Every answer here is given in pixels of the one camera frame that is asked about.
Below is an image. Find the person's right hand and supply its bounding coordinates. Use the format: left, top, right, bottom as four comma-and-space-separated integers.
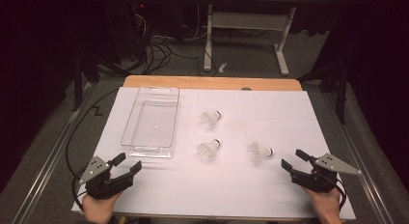
301, 186, 342, 224

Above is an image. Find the black metal stand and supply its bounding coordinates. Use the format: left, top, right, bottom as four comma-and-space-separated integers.
71, 49, 100, 112
297, 61, 350, 126

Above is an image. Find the white shuttlecock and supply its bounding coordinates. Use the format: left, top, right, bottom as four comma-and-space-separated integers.
248, 141, 276, 163
196, 138, 222, 161
199, 110, 223, 130

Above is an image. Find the clear plastic container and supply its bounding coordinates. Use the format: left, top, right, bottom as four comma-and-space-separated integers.
120, 86, 180, 159

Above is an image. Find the metal floor rail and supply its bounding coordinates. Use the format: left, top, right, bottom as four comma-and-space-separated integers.
11, 82, 97, 224
321, 88, 399, 224

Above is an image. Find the white metal desk frame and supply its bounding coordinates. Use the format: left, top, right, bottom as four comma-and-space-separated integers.
196, 0, 341, 77

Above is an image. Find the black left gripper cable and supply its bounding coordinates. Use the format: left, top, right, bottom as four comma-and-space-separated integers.
65, 88, 120, 203

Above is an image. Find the dark curtain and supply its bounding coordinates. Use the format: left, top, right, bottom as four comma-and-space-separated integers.
0, 0, 78, 189
337, 0, 409, 193

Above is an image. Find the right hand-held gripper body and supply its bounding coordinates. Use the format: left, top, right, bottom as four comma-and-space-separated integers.
289, 153, 362, 193

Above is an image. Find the tangle of floor cables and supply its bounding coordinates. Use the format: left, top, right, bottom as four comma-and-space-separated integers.
129, 11, 206, 76

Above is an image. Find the person's left hand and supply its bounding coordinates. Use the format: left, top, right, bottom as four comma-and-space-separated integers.
81, 190, 125, 224

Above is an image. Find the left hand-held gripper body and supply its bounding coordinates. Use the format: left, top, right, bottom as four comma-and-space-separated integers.
78, 154, 134, 201

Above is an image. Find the white paper sheet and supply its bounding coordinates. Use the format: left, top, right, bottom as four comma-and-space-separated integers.
70, 86, 357, 221

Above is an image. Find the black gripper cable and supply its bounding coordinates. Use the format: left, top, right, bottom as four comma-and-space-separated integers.
335, 177, 348, 212
65, 88, 120, 203

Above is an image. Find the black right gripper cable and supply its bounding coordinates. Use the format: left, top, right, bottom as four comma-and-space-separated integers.
335, 177, 348, 212

